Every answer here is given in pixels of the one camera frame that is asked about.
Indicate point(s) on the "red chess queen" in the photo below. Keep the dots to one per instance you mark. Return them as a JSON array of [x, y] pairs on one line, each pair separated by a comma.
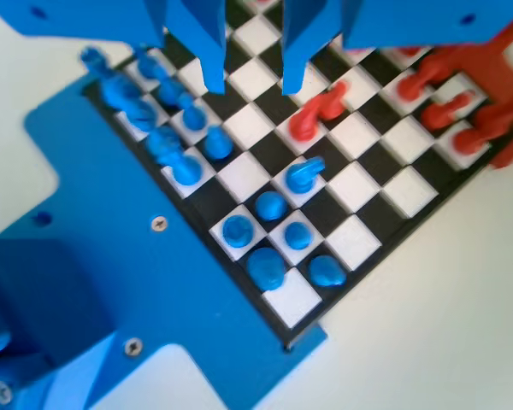
[[406, 51]]

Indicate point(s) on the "red base plate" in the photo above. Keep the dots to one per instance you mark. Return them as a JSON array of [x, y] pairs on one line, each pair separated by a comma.
[[496, 55]]

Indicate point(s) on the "red chess knight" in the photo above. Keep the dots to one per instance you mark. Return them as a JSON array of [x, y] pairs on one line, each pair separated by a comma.
[[303, 126]]

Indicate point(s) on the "blue chess king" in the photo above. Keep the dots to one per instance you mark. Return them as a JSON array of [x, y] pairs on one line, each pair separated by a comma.
[[186, 169]]

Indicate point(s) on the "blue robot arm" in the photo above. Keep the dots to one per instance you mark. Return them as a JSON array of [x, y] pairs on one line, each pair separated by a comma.
[[47, 290]]

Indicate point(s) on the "blue chess bishop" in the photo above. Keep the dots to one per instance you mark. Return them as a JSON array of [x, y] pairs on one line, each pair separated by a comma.
[[164, 144]]

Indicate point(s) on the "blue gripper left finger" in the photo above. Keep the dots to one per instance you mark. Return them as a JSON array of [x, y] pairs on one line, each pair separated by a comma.
[[205, 38]]

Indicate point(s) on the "blue chess rook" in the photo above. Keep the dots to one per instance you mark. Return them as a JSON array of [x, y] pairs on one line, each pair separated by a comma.
[[238, 231], [115, 91]]

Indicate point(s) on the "red chess bishop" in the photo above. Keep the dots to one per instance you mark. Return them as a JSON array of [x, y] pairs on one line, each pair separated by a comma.
[[440, 64]]

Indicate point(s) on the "red chess rook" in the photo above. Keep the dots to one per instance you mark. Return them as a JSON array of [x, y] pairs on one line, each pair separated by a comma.
[[498, 117]]

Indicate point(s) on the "blue chess queen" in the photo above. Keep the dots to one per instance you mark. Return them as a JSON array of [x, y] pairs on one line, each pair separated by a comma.
[[265, 268]]

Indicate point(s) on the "black and white chessboard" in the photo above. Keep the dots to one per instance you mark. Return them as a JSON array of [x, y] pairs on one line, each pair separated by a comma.
[[250, 121]]

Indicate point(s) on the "blue chess knight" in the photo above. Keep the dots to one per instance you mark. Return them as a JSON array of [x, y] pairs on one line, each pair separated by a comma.
[[139, 114], [303, 175]]

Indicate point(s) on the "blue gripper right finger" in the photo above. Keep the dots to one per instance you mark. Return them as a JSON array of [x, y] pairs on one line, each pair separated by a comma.
[[301, 38]]

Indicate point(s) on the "blue base plate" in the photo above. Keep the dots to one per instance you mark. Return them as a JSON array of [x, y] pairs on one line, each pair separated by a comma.
[[132, 265]]

